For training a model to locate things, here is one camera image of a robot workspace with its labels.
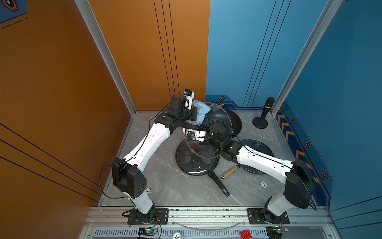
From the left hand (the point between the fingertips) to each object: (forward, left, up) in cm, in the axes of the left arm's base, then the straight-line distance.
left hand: (197, 106), depth 79 cm
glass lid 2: (+18, -17, -32) cm, 40 cm away
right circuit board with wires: (-51, -39, -31) cm, 71 cm away
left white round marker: (-34, +27, -32) cm, 54 cm away
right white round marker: (-30, -38, -31) cm, 58 cm away
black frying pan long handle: (-26, -9, -28) cm, 40 cm away
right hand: (-8, -1, -5) cm, 9 cm away
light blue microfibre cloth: (-5, -2, +2) cm, 6 cm away
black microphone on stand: (+13, -47, -28) cm, 57 cm away
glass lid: (-12, +1, -37) cm, 38 cm away
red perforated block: (-53, -23, -30) cm, 65 cm away
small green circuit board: (-52, +24, -33) cm, 66 cm away
